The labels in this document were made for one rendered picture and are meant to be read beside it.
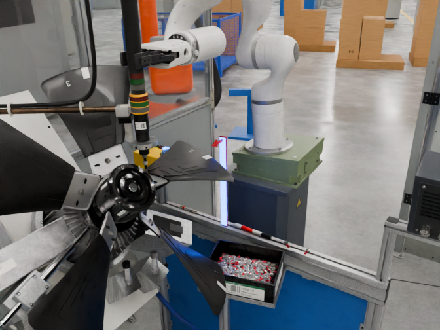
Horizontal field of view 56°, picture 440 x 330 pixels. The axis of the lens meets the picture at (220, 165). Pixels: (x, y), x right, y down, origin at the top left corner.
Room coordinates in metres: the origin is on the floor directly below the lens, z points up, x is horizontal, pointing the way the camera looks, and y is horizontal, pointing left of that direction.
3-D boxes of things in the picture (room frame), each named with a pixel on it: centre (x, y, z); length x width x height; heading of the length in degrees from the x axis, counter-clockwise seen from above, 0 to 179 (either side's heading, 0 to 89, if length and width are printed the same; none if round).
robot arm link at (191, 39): (1.09, 0.09, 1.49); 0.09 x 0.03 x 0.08; 56
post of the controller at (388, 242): (0.94, -0.46, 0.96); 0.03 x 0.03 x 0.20; 56
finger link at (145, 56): (0.94, 0.15, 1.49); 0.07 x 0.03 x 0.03; 146
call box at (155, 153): (1.41, 0.23, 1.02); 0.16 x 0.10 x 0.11; 56
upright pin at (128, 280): (0.83, 0.23, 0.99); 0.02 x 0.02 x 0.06
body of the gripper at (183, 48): (1.04, 0.13, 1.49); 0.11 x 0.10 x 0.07; 146
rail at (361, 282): (1.19, -0.10, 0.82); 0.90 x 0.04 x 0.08; 56
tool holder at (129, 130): (0.94, 0.19, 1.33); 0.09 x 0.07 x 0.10; 91
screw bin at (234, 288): (1.01, -0.07, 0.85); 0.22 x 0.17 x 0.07; 72
